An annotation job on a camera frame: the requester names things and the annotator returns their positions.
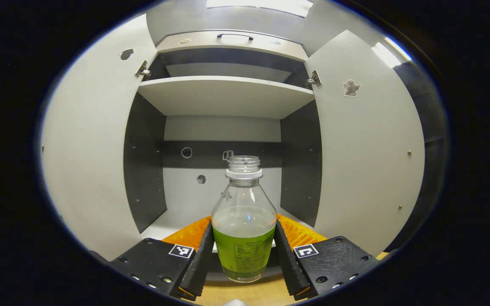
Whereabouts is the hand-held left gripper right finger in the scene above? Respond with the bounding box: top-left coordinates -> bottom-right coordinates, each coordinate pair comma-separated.
274,214 -> 382,301

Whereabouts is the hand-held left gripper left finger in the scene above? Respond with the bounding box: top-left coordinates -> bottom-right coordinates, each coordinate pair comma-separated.
109,216 -> 216,301

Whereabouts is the green label plastic bottle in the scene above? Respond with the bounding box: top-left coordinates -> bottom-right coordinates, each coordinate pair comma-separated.
210,156 -> 278,283

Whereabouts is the light grey cabinet door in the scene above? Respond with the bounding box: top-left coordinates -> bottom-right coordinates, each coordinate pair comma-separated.
305,29 -> 425,258
40,13 -> 169,262

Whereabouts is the grey cabinet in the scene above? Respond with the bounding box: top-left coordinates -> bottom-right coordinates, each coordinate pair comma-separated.
122,29 -> 323,272

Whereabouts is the grey cabinet shelf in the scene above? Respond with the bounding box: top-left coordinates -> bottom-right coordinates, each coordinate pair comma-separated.
137,76 -> 316,119

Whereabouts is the light grey cabinet drawer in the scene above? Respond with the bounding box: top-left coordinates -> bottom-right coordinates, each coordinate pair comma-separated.
156,30 -> 309,62

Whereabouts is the narrow ceiling light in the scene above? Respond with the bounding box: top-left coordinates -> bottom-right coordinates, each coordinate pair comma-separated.
372,37 -> 412,68

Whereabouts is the large ceiling light panel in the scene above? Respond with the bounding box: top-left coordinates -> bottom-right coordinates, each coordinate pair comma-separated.
206,0 -> 313,17

